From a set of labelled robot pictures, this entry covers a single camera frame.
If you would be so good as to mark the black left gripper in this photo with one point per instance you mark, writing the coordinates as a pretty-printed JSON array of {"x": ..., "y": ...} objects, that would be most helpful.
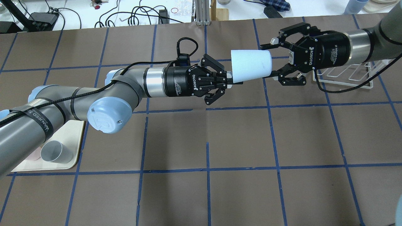
[{"x": 179, "y": 82}]

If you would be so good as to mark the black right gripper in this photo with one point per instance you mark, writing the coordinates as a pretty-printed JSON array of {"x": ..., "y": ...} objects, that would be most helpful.
[{"x": 329, "y": 47}]

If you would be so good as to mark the light blue ikea cup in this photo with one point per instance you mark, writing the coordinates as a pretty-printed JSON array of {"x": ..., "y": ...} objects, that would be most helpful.
[{"x": 250, "y": 64}]

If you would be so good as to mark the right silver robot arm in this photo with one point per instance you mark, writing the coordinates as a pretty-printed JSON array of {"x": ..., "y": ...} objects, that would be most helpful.
[{"x": 380, "y": 42}]

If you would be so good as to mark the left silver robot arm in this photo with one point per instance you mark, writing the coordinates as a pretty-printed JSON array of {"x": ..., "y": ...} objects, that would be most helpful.
[{"x": 107, "y": 109}]

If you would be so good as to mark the blue cup on side table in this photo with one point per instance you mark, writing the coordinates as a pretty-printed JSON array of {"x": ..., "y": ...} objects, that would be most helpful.
[{"x": 354, "y": 6}]

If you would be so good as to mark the grey cup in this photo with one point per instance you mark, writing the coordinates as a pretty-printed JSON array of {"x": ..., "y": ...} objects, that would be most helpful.
[{"x": 56, "y": 152}]

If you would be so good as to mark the pink cup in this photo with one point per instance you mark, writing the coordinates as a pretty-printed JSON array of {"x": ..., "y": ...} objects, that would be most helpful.
[{"x": 35, "y": 155}]

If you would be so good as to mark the black power adapter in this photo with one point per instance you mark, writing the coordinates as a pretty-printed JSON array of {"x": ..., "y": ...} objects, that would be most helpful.
[{"x": 271, "y": 12}]

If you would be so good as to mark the folded blue plaid umbrella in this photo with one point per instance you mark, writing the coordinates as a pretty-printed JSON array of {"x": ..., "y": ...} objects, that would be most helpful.
[{"x": 278, "y": 5}]

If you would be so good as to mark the wooden mug tree stand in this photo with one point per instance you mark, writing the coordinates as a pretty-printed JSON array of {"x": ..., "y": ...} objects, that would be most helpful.
[{"x": 218, "y": 14}]

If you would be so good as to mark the beige plastic tray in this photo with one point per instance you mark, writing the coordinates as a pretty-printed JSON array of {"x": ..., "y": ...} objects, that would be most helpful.
[{"x": 70, "y": 135}]

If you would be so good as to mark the white wire cup rack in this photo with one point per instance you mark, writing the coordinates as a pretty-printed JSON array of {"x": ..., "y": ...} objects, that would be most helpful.
[{"x": 346, "y": 76}]

